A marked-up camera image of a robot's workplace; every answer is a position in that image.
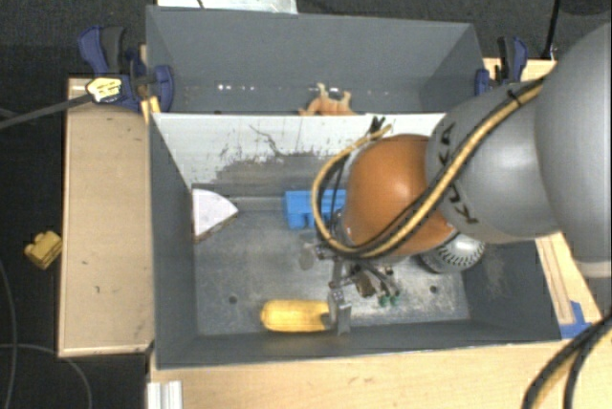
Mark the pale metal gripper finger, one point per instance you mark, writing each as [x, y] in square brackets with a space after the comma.
[342, 316]
[308, 258]

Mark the grey metal bin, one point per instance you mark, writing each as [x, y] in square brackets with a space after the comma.
[268, 264]

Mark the blue toy brick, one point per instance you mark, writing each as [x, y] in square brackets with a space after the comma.
[299, 207]

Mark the white wedge block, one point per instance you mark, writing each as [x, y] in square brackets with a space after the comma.
[210, 212]

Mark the orange toy animal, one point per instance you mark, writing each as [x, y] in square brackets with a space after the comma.
[327, 105]

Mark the pale wood board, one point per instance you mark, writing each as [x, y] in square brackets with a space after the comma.
[107, 230]

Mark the yellow toy brick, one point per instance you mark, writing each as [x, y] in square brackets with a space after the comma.
[44, 250]

